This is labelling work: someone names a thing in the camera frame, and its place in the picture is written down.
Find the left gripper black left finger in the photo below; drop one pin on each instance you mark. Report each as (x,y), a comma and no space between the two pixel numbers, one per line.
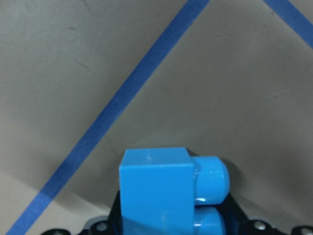
(105,225)

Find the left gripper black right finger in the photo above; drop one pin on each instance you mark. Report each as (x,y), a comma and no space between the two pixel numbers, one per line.
(238,223)

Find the blue toy block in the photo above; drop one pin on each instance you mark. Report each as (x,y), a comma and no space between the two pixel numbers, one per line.
(165,191)

